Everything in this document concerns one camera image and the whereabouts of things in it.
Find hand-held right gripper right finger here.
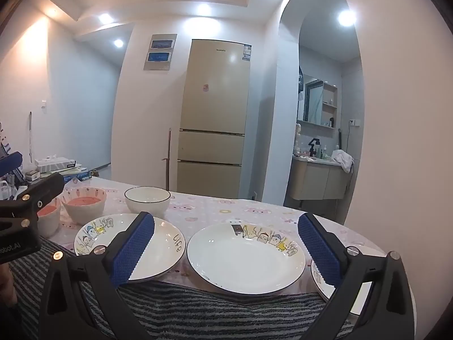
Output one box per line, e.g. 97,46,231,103
297,212,415,340

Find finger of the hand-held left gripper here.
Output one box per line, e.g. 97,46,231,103
0,152,23,177
0,172,66,229

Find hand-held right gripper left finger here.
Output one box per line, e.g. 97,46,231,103
38,211,156,340

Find white cartoon print plate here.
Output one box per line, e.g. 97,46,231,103
186,222,307,295
74,213,186,282
310,258,376,316

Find pink-lined ribbed white bowl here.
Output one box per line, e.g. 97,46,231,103
35,196,62,239
61,187,107,226

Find white bowl black rim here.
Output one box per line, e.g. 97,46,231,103
125,186,171,217

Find person's left hand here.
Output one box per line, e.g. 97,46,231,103
0,265,18,307

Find white tissue box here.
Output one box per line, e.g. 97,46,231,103
34,156,76,171

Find pale green book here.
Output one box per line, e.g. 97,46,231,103
40,166,87,176

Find blue book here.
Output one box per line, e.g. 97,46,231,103
62,170,91,184

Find beige vanity cabinet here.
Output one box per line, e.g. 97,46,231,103
286,156,351,201

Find pink cartoon print tablecloth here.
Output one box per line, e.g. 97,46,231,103
35,179,416,323

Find white towel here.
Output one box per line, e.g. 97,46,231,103
331,149,354,173

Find grey striped mat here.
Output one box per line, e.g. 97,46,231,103
7,235,354,340

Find mirror cabinet with shelves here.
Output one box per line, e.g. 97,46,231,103
297,74,338,130

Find beige three-door refrigerator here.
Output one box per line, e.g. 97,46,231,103
176,38,253,196

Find grey wall panel blue screens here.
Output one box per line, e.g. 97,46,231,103
143,33,177,71

